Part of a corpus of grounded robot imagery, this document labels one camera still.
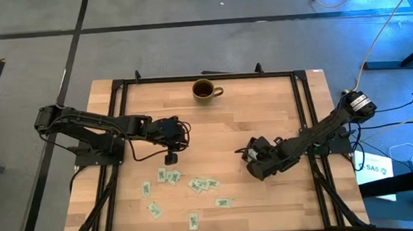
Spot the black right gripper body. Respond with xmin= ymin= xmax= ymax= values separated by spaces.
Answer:
xmin=246 ymin=136 xmax=301 ymax=182

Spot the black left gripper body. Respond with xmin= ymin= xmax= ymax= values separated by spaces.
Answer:
xmin=144 ymin=115 xmax=191 ymax=154

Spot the olive green ceramic mug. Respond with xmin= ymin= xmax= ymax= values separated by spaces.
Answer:
xmin=191 ymin=76 xmax=225 ymax=105

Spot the white SAS printed sign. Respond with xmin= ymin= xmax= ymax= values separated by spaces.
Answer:
xmin=353 ymin=147 xmax=396 ymax=187

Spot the black desk edge bar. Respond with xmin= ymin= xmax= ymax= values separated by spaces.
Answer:
xmin=358 ymin=168 xmax=413 ymax=199

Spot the blue metal stand frame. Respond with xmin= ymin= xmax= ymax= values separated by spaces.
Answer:
xmin=358 ymin=0 xmax=413 ymax=73

